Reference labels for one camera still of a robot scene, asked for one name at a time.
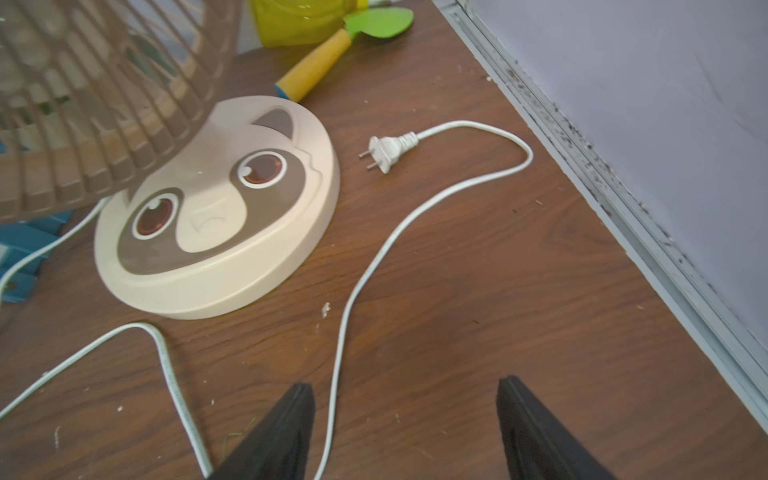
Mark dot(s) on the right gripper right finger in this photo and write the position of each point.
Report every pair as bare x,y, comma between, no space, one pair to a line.
536,444

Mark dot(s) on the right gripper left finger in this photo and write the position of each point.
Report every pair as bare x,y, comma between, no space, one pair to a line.
277,448

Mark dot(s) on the beige raccoon desk fan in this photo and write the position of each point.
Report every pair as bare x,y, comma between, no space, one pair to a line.
206,204

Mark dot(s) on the yellow green cup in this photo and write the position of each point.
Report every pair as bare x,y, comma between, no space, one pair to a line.
282,23

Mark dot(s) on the green yellow toy shovel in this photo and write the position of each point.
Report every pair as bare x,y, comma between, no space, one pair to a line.
379,23

